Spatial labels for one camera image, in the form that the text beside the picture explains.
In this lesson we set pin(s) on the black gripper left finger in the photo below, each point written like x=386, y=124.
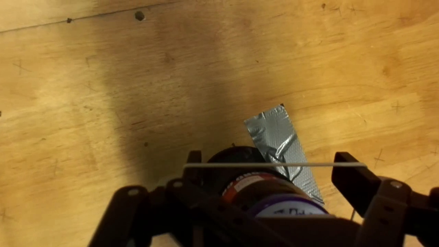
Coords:
x=137, y=214

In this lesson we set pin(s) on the grey duct tape piece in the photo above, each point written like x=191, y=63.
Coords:
x=274, y=132

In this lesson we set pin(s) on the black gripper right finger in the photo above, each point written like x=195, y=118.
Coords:
x=388, y=210

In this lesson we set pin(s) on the thin rubber band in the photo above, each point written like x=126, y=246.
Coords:
x=228, y=165

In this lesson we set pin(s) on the dark jar with purple lid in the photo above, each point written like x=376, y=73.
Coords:
x=269, y=196

